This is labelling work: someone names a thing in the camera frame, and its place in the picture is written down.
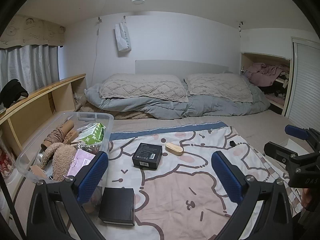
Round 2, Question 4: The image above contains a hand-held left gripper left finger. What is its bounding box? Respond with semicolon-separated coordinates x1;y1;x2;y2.
26;151;109;240

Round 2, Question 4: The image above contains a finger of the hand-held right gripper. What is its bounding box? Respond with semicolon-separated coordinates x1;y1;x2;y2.
285;124;320;152
264;142;300;167

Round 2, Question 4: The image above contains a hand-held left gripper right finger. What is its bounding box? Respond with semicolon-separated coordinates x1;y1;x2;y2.
211;151;294;240

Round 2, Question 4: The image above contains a large plain black box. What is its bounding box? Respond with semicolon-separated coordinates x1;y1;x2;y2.
98;187;136;226

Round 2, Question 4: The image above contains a small printed black box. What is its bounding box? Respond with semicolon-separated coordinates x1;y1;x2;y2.
132;142;163;170

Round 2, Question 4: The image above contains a clear plastic storage bin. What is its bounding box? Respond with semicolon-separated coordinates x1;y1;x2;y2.
16;112;114;188

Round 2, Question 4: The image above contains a person's right hand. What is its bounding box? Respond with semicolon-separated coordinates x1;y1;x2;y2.
301;187;320;212

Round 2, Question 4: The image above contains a pink packet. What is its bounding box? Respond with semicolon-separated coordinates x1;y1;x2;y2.
67;149;97;178

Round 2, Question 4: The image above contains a beige fuzzy headband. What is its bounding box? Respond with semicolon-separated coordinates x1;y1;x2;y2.
37;142;77;182

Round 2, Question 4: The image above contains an open wardrobe cubby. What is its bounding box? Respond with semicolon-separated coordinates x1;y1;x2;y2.
240;52;293;110

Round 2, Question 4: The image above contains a green patterned packet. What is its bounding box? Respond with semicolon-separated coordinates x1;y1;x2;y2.
79;123;107;145

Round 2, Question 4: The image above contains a white slatted door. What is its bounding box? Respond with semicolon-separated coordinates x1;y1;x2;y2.
285;37;320;130

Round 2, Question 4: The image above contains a peach cloth item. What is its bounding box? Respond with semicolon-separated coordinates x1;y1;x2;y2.
29;165;49;179

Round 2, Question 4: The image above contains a pink cartoon printed blanket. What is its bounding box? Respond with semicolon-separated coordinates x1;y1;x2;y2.
109;121;300;240

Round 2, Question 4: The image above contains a pink clothes pile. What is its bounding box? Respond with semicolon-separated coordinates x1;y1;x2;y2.
244;62;290;85

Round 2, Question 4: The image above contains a beige textured pillow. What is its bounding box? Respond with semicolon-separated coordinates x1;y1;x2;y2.
184;74;253;103
99;74;189;103

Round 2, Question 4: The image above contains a clear container red print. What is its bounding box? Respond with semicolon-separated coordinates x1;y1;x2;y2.
0;145;16;179

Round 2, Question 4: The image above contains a wooden shelf unit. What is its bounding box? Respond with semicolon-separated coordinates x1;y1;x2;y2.
0;73;87;150

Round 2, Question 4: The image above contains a grey-blue duvet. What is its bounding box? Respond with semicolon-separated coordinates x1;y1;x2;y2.
84;81;272;120

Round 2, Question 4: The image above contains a grey curtain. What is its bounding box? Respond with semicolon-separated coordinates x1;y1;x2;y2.
0;44;60;98

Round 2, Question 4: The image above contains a white paper bag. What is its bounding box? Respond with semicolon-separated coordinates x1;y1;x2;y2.
114;22;131;57

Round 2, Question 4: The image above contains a beige cartoon printed valance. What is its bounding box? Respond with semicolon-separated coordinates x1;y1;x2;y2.
0;15;66;49

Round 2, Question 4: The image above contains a cardboard tube with rope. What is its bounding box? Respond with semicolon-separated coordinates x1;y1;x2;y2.
41;120;75;150

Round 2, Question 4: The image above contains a black elastic strap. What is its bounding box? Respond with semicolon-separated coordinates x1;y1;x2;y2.
0;79;29;108

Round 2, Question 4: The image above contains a white wall cable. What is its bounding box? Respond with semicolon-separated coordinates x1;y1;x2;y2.
91;17;102;85

